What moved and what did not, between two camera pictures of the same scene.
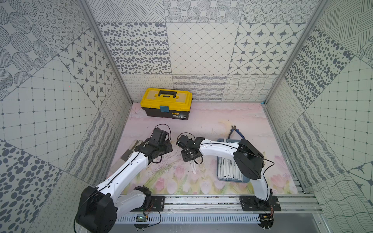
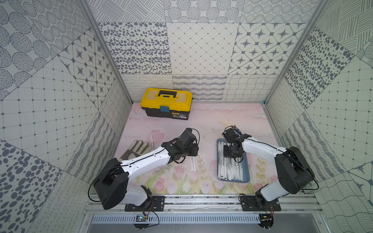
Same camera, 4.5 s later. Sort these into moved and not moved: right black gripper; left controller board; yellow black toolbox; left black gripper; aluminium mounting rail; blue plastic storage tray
Moved: left black gripper; right black gripper
Not moved: blue plastic storage tray; left controller board; yellow black toolbox; aluminium mounting rail
